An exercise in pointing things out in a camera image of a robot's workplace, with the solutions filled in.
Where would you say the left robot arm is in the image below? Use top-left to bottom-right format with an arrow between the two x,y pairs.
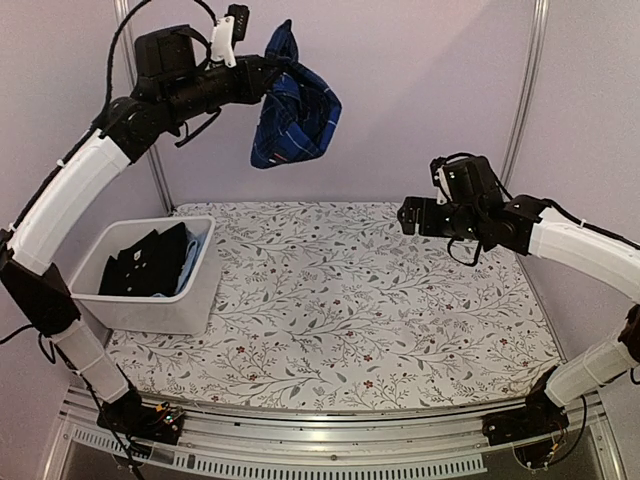
1,24 -> 282,434

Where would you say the white plastic bin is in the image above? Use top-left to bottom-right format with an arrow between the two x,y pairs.
69,216 -> 222,336

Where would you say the blue plaid long sleeve shirt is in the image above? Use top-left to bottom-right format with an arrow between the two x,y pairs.
250,19 -> 342,170

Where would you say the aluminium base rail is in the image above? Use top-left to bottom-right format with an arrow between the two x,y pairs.
39,386 -> 635,479

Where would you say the left aluminium frame post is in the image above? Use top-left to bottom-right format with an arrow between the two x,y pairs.
113,0 -> 174,214

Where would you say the light blue denim shirt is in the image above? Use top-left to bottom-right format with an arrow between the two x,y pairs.
151,229 -> 206,298

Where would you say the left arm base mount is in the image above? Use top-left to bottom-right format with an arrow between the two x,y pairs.
97,392 -> 185,445

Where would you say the floral patterned table cloth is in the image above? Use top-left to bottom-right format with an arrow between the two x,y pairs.
108,202 -> 561,411

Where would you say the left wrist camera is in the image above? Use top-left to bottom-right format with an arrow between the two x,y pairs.
210,4 -> 250,68

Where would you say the right aluminium frame post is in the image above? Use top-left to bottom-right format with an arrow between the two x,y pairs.
500,0 -> 550,184

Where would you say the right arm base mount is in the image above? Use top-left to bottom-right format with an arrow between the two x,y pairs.
482,400 -> 569,470

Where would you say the black shirt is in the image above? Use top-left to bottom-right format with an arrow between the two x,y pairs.
98,222 -> 186,297

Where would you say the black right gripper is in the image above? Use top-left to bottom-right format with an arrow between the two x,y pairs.
398,196 -> 484,242

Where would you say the aluminium frame post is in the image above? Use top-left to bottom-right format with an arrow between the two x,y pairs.
500,0 -> 550,184
113,0 -> 174,214

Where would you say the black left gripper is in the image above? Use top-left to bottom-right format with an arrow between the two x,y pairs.
163,53 -> 285,124

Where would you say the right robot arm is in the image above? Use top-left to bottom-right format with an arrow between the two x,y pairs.
397,152 -> 639,436

